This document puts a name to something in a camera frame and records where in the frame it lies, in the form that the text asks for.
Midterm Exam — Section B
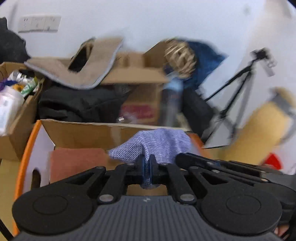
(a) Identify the orange scrubbing sponge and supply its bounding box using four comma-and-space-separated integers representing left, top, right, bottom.
50, 148, 120, 183

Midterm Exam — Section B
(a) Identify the purple knitted cloth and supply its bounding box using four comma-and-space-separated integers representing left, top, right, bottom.
108, 128, 193, 189

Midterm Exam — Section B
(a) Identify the person's hand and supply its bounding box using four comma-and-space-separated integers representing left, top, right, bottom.
274, 225, 289, 237

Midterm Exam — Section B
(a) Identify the yellow thermos jug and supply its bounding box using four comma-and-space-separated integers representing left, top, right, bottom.
220, 87, 295, 165

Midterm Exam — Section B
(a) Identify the red cardboard box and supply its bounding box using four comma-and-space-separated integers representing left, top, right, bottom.
15, 120, 197, 240

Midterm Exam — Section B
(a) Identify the small brown cardboard box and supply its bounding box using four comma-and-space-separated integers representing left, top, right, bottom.
1, 75, 47, 161

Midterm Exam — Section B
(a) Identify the black bag on floor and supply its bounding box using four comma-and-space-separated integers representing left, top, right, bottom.
182, 88, 214, 137

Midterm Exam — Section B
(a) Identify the white bottle in box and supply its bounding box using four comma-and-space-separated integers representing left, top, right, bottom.
0, 86, 24, 136

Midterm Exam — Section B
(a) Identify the blue water bottle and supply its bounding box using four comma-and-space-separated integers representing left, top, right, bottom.
159, 75, 184, 127

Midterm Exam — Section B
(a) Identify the dark blue blanket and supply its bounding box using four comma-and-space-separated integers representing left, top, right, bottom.
183, 41, 228, 90

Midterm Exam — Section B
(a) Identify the open cardboard box behind table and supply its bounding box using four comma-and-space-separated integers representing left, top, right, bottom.
101, 41, 168, 125

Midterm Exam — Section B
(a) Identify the beige fleece mat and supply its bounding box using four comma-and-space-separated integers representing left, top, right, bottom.
24, 37, 123, 89

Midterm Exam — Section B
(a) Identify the woven rattan ball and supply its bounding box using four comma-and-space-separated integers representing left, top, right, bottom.
164, 39, 197, 79

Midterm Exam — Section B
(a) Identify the black trolley bag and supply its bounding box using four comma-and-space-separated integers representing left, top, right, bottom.
0, 18, 30, 64

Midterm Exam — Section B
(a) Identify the black video camera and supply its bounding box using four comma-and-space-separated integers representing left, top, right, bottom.
251, 48, 277, 77

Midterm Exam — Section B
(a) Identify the black camera tripod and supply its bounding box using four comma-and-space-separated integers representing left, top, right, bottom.
202, 59, 258, 144

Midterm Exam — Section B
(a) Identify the wall power outlet strip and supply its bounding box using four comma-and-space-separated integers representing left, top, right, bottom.
18, 15, 62, 33

